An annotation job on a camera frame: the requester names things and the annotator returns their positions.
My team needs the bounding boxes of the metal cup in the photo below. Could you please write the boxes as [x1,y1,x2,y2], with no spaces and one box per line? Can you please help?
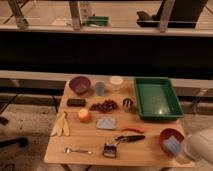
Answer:
[122,98,133,112]

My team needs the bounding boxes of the metal spoon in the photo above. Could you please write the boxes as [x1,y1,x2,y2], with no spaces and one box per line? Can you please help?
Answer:
[63,147,92,154]

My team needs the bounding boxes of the bunch of dark grapes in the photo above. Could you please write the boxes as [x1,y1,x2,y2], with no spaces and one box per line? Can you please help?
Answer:
[90,99,118,113]

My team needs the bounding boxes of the blue cup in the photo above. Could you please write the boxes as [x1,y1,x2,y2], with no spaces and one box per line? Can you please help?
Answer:
[95,82,105,96]

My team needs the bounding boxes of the black rectangular block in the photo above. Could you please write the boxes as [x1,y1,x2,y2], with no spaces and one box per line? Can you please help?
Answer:
[67,99,86,107]

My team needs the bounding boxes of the yellow bananas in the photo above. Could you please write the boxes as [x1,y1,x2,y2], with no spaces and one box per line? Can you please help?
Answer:
[51,112,70,136]

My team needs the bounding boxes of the black object on shelf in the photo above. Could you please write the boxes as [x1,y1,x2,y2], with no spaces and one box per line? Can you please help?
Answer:
[136,0,208,28]

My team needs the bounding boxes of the purple bowl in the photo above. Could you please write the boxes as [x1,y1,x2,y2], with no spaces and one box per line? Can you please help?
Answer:
[69,76,91,94]

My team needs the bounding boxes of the blue sponge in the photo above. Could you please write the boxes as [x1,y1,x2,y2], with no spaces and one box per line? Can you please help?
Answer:
[163,136,181,156]

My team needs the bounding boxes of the white lidded container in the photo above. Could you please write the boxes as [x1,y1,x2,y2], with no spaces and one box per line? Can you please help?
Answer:
[110,76,123,90]

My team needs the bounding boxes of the green plastic tray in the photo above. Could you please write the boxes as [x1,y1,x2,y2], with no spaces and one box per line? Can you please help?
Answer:
[134,77,184,121]

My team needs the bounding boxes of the green box on shelf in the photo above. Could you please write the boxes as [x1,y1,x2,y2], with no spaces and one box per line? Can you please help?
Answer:
[86,16,109,26]

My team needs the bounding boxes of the orange fruit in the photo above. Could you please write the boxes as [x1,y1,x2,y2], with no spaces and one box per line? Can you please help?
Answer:
[78,109,91,122]

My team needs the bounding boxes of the orange handled spatula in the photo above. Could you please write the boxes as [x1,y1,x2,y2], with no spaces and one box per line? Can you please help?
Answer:
[96,117,144,133]

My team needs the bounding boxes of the red bowl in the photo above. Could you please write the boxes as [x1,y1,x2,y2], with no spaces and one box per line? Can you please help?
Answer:
[159,128,184,156]

